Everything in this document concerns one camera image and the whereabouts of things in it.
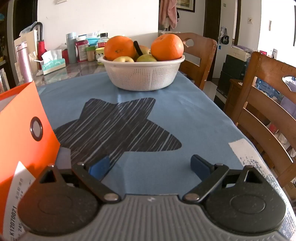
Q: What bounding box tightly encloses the wooden dining chair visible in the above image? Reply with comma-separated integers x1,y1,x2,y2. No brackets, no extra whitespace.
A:
230,51,296,202
172,32,218,91

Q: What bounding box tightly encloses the grey thermos bottle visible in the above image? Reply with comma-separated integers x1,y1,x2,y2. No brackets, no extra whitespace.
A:
66,32,77,64

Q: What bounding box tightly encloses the red canister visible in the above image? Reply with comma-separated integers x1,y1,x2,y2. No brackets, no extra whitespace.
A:
74,39,89,62

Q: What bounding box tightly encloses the large orange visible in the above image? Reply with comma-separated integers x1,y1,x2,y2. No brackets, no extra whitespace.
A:
151,34,184,61
104,36,136,61

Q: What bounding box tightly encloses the white box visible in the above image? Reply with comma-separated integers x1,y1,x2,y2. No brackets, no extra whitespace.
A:
231,45,255,62

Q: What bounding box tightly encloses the dark framed landscape picture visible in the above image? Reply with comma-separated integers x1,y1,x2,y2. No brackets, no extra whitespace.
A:
177,0,195,12

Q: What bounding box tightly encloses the orange cardboard box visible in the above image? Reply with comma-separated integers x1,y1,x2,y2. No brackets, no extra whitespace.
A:
0,81,61,241

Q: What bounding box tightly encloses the yellow-green apple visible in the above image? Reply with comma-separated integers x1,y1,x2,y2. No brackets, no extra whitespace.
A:
113,56,134,63
134,45,151,58
136,54,158,62

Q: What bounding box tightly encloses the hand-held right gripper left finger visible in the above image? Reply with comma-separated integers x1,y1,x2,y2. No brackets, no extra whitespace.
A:
37,156,122,204

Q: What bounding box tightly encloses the pink hanging garment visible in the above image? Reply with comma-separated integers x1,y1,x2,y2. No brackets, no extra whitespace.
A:
159,0,178,29

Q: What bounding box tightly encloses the beige paper bag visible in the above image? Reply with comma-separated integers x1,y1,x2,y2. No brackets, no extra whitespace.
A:
14,30,40,72

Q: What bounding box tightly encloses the green lid small jar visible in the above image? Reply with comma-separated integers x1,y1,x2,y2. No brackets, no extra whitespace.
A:
86,46,96,62

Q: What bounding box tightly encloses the teal tissue box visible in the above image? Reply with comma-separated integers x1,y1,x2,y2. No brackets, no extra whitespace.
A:
41,49,66,75

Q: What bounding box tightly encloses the black storage cabinet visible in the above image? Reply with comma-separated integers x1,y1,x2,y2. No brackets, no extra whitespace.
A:
214,54,250,109

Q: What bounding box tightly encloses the white perforated plastic basket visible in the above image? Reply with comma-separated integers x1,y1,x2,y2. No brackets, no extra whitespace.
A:
97,55,185,91

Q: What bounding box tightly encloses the black hanging bag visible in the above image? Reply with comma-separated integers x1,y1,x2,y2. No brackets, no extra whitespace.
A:
221,28,230,45

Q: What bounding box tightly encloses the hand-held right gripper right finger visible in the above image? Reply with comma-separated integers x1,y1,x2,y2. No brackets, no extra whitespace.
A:
182,154,264,203

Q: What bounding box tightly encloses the black cap bottle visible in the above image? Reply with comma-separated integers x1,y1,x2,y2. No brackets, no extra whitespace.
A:
97,33,109,48

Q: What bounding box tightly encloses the red folded umbrella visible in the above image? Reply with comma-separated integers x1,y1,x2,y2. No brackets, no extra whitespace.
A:
31,22,48,63

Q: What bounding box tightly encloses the blue star print tablecloth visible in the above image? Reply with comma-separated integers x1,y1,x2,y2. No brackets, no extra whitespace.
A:
23,71,296,241

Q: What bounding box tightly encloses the pink thermos bottle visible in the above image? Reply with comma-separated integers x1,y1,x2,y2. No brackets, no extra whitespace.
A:
16,42,33,83

